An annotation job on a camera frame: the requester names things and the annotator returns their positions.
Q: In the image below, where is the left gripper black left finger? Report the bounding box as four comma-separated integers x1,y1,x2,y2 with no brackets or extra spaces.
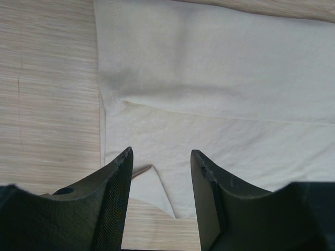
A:
1,148,133,250

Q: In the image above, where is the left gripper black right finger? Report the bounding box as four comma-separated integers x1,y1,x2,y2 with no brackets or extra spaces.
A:
191,150,334,250

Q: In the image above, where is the beige t shirt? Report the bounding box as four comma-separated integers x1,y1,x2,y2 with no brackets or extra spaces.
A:
94,1,334,218

